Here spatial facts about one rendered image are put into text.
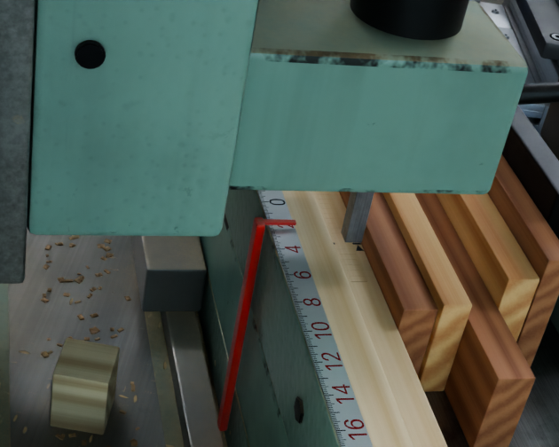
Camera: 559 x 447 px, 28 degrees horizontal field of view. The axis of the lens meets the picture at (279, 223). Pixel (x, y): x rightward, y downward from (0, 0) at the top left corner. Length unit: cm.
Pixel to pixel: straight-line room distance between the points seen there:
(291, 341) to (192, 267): 19
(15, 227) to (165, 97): 8
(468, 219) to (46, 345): 28
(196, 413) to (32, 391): 10
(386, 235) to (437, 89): 11
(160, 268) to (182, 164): 26
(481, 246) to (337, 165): 11
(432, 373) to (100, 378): 19
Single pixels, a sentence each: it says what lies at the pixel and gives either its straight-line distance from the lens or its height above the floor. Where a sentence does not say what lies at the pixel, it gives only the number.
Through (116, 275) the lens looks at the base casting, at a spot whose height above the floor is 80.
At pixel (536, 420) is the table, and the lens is 57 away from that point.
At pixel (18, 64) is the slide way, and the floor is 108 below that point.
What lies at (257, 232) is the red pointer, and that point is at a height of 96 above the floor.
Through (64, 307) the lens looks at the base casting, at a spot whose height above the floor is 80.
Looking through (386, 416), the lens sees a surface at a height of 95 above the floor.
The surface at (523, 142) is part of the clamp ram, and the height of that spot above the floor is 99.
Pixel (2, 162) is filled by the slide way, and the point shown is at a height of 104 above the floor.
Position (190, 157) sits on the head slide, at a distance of 44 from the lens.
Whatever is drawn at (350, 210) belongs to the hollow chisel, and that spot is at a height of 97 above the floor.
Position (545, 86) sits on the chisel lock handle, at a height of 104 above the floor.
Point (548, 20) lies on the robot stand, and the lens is 124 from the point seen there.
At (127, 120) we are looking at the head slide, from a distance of 43.
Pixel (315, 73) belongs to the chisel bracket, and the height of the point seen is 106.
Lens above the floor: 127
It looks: 35 degrees down
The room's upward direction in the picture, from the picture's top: 11 degrees clockwise
